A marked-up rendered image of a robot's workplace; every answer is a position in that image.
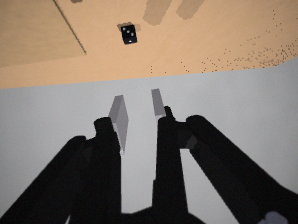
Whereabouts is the black die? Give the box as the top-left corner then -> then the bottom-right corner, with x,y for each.
121,24 -> 137,45

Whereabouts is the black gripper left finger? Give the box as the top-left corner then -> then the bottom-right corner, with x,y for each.
0,95 -> 129,224

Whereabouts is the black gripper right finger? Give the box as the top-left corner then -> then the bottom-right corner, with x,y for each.
151,88 -> 298,224

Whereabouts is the tan square mat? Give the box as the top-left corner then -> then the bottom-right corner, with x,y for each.
0,0 -> 86,68

